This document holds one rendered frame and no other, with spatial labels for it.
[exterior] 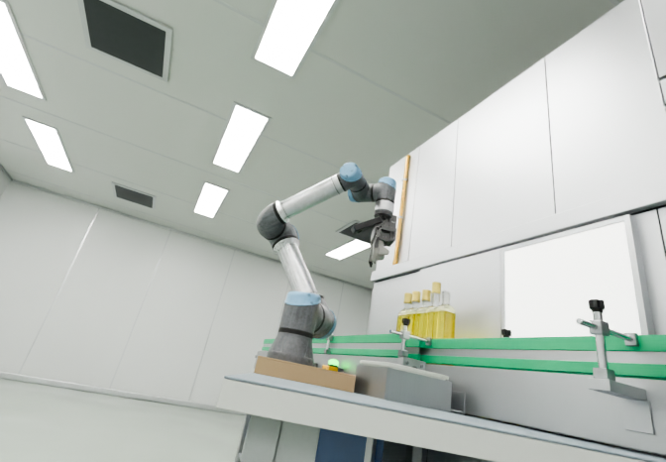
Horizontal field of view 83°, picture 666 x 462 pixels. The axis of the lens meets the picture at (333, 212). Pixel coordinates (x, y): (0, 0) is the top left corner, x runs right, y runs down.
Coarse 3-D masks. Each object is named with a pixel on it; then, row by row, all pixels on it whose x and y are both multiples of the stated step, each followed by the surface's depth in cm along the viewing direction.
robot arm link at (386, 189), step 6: (384, 180) 149; (390, 180) 149; (378, 186) 149; (384, 186) 148; (390, 186) 148; (378, 192) 148; (384, 192) 146; (390, 192) 147; (378, 198) 147; (384, 198) 145; (390, 198) 146
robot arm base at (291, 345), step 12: (288, 336) 117; (300, 336) 117; (312, 336) 121; (276, 348) 116; (288, 348) 114; (300, 348) 115; (312, 348) 121; (288, 360) 112; (300, 360) 113; (312, 360) 117
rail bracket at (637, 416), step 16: (592, 304) 75; (576, 320) 72; (592, 320) 74; (624, 336) 76; (608, 368) 70; (592, 384) 70; (608, 384) 67; (624, 384) 69; (624, 400) 73; (640, 400) 71; (624, 416) 72; (640, 416) 70
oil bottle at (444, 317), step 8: (440, 304) 137; (448, 304) 136; (440, 312) 134; (448, 312) 133; (440, 320) 133; (448, 320) 132; (440, 328) 131; (448, 328) 131; (440, 336) 130; (448, 336) 130
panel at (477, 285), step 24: (624, 216) 103; (456, 264) 157; (480, 264) 145; (504, 264) 135; (456, 288) 152; (480, 288) 141; (504, 288) 131; (456, 312) 148; (480, 312) 137; (504, 312) 127; (648, 312) 92; (456, 336) 143; (480, 336) 133
